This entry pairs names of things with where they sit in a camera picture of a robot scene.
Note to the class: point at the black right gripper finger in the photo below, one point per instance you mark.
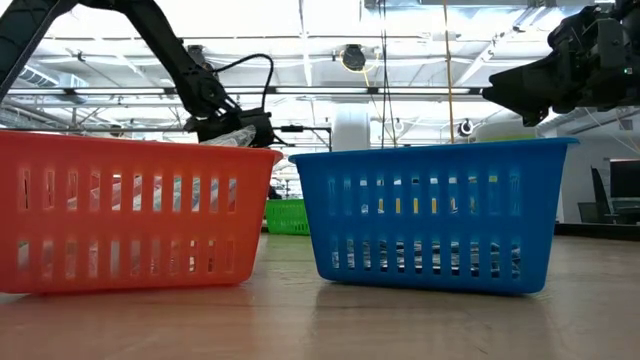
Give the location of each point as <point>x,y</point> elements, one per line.
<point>525,82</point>
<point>530,107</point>

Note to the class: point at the bagged black round disc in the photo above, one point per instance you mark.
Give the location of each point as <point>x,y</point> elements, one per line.
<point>232,137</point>

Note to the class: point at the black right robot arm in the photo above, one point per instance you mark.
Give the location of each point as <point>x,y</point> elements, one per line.
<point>632,30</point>

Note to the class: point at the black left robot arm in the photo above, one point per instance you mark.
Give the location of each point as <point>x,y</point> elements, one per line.
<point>165,45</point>

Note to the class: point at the black metal crossbar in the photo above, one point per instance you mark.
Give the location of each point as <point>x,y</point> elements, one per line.
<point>300,128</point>

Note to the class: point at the white building pillar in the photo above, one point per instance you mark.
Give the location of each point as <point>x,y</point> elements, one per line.
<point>351,127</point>

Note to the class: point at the green plastic basket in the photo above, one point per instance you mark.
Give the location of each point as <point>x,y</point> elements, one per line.
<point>289,217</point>

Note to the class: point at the black office chair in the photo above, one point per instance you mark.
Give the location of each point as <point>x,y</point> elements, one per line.
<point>600,195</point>

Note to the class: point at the dark computer monitor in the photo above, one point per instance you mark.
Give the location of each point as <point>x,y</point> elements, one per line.
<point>626,179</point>

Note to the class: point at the blue plastic basket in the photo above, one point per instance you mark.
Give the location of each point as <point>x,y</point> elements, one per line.
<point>435,225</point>

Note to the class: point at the orange plastic basket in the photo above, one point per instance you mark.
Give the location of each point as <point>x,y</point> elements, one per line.
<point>125,225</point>

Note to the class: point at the black aluminium table frame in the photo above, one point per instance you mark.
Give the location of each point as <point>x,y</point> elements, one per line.
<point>600,231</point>

